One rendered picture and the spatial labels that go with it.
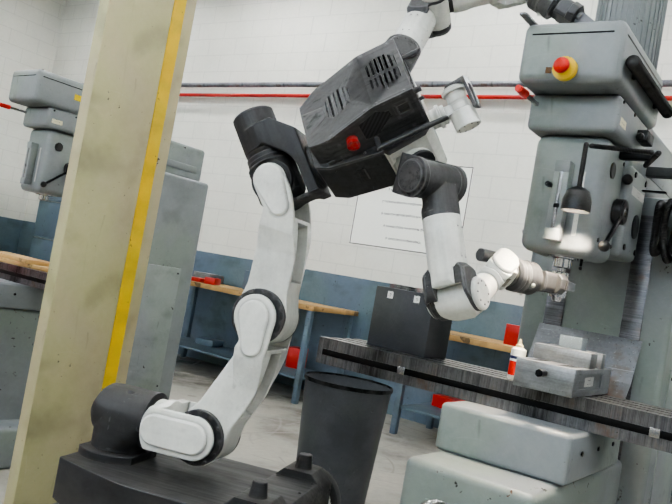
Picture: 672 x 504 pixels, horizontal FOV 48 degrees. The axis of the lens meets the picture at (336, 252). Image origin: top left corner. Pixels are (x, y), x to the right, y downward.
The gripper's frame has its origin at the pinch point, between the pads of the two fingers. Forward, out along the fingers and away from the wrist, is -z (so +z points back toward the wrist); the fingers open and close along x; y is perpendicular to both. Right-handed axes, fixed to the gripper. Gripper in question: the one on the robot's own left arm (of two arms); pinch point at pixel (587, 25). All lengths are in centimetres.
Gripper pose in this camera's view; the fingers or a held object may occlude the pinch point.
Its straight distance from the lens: 229.9
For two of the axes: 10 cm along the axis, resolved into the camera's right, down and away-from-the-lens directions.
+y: 6.1, -7.8, -1.5
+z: -7.1, -6.2, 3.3
